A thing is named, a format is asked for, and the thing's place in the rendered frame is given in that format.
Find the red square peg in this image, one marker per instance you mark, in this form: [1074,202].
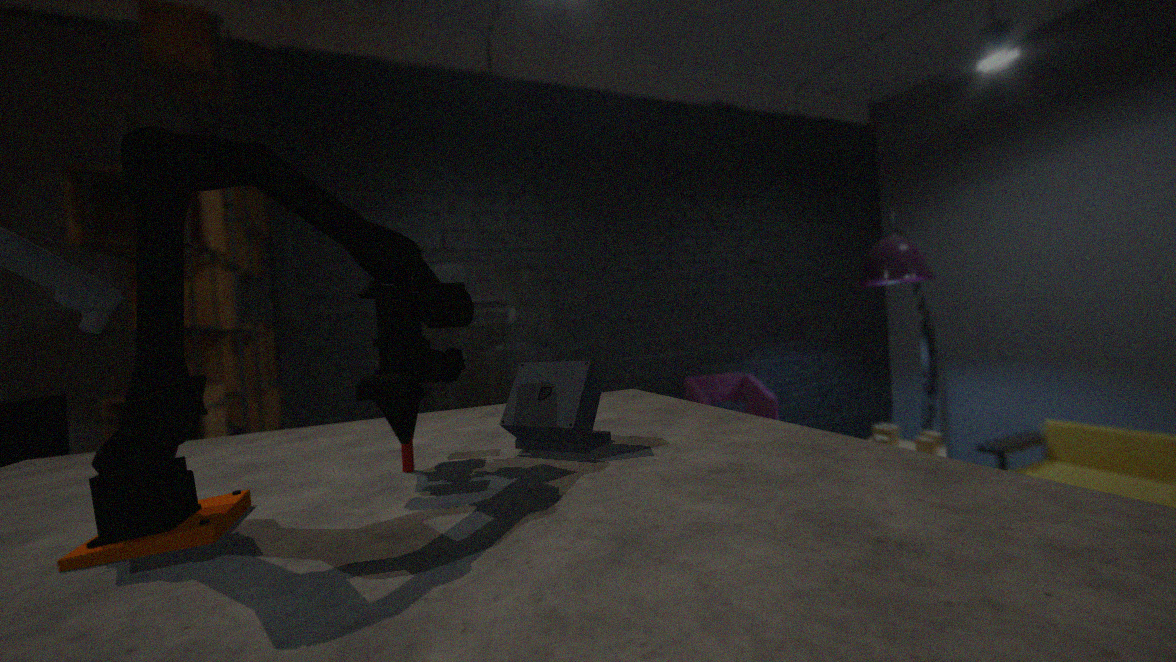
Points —
[408,456]

